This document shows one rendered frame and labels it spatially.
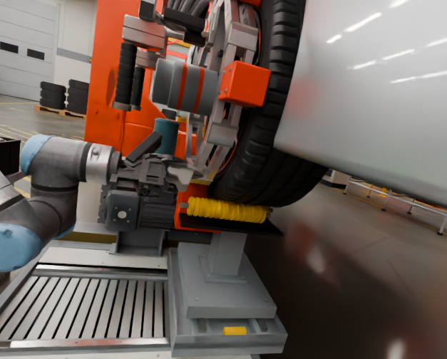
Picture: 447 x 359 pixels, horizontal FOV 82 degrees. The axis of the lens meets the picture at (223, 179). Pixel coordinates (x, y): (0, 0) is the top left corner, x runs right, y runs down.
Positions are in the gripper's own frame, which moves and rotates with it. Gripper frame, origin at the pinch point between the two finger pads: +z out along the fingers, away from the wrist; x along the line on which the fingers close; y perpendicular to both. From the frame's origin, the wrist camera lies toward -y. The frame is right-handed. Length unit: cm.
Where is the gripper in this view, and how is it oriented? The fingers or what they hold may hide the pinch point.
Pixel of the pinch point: (198, 172)
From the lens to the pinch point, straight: 66.0
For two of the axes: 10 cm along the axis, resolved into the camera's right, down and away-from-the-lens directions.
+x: 3.1, -5.0, -8.1
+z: 9.5, 1.5, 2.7
